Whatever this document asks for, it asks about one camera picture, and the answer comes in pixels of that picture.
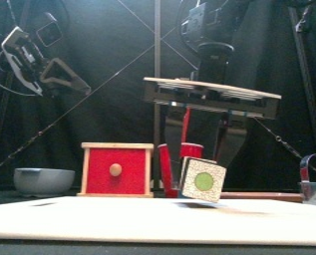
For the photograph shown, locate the white toy sushi roll piece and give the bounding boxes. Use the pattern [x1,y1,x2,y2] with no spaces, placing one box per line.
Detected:
[179,155,228,204]

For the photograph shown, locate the square brown-pink plate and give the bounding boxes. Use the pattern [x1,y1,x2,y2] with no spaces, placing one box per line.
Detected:
[217,191,304,203]

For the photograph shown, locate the white cutting board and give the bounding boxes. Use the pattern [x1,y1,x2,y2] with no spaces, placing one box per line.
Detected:
[0,195,316,247]

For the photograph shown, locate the red cup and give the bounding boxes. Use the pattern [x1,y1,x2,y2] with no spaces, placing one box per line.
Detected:
[159,141,205,199]

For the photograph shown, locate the long thin utensil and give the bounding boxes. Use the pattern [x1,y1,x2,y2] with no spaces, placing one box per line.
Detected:
[180,107,193,145]

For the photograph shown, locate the wooden box with red drawer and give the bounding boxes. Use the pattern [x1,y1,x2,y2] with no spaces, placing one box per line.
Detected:
[77,141,156,198]

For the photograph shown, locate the grey-blue bowl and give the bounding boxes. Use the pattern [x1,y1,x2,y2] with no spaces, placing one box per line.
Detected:
[13,167,77,197]

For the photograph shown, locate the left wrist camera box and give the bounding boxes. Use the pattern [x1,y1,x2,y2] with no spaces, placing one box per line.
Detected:
[33,13,68,48]

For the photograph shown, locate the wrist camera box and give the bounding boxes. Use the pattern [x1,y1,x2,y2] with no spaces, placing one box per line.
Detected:
[180,2,224,44]
[33,13,68,48]

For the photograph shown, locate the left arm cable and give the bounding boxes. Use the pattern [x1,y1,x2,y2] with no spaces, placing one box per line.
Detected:
[0,64,38,99]

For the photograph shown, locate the diagonal bracing wire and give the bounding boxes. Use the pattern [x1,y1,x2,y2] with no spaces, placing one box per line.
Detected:
[0,19,188,177]
[116,0,316,183]

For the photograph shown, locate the vertical metal frame pole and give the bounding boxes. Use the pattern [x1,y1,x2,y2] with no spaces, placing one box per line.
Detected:
[155,0,163,192]

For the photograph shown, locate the black frame post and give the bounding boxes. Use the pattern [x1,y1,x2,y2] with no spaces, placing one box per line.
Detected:
[287,0,316,155]

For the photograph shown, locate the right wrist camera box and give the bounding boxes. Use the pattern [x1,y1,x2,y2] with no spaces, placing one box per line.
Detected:
[180,2,224,44]

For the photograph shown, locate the clear container with dark handle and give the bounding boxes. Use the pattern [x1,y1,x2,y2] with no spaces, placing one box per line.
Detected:
[299,152,316,207]

